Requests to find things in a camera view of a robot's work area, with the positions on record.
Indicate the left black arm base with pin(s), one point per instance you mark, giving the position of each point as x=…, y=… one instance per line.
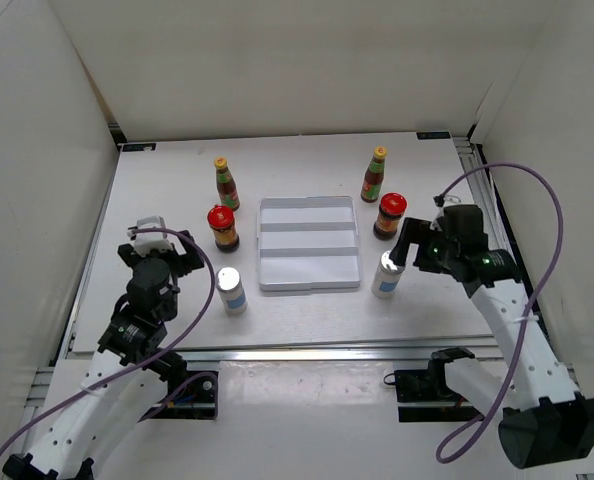
x=192, y=396

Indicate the yellow-capped sauce bottle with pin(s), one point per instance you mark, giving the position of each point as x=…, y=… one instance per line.
x=226, y=185
x=374, y=176

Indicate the right yellow-capped sauce bottle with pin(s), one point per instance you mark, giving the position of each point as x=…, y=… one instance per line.
x=374, y=176

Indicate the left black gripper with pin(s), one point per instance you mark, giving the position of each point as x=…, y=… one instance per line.
x=192, y=259

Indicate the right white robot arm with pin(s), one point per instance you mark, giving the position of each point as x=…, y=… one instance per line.
x=539, y=412

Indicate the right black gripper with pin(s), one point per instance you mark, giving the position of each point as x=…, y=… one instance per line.
x=415, y=231

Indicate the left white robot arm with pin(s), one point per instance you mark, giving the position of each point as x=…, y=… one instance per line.
x=129, y=373

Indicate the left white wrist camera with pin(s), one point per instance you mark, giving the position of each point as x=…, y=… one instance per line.
x=147, y=238

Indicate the silver-lidded white shaker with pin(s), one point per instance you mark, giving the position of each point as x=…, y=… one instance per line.
x=230, y=288
x=386, y=277

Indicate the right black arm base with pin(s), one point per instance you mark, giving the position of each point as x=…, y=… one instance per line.
x=419, y=402

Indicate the white divided organizer tray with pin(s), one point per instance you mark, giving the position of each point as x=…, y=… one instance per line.
x=308, y=243

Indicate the left yellow-capped sauce bottle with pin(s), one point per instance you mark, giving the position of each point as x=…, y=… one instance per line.
x=226, y=185

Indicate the red-lidded sauce jar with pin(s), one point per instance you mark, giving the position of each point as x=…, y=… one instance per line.
x=221, y=221
x=392, y=207

